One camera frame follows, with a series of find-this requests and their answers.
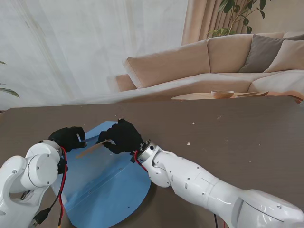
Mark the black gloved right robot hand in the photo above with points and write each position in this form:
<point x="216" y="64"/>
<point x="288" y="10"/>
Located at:
<point x="124" y="137"/>

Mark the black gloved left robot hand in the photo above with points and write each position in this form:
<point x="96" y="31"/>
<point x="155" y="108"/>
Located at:
<point x="67" y="139"/>

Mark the brown kraft paper envelope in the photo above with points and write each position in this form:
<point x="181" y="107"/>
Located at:
<point x="92" y="149"/>

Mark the blue plastic file folder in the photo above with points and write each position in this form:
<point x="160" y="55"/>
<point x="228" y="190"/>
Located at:
<point x="107" y="185"/>

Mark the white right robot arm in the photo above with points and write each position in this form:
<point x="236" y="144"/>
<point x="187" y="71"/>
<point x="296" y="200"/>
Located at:
<point x="213" y="187"/>

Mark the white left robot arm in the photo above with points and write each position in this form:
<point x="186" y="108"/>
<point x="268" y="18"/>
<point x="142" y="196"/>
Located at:
<point x="26" y="175"/>

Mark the dark green plant leaves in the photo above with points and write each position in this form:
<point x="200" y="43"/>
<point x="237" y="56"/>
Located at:
<point x="10" y="92"/>

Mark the wooden coffee table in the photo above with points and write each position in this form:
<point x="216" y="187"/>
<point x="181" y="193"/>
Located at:
<point x="194" y="95"/>

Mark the beige sofa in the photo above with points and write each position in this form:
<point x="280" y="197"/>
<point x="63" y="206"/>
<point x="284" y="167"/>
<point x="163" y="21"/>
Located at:
<point x="171" y="64"/>

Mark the white sheer curtain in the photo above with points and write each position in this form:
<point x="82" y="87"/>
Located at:
<point x="83" y="47"/>

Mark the wooden bowl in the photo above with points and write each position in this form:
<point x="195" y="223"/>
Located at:
<point x="222" y="95"/>

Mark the flat wooden plate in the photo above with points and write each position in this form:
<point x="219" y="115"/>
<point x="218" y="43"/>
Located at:
<point x="253" y="94"/>

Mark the beige pleated curtain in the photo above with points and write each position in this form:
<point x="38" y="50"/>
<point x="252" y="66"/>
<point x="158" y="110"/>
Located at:
<point x="202" y="21"/>

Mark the grey cushion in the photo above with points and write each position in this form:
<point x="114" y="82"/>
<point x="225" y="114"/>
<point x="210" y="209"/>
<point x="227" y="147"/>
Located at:
<point x="261" y="54"/>

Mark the tall green leafy plant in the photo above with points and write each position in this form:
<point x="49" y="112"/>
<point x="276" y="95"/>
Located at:
<point x="229" y="6"/>

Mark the beige cushion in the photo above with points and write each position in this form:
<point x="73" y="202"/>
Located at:
<point x="289" y="57"/>

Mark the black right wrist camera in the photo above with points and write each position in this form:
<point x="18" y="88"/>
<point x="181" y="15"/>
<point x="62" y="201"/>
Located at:
<point x="133" y="158"/>

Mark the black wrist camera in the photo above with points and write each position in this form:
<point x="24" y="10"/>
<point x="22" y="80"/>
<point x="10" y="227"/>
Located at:
<point x="63" y="165"/>
<point x="133" y="158"/>

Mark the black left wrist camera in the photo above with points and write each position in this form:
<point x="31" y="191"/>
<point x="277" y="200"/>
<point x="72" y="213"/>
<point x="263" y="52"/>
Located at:
<point x="63" y="165"/>

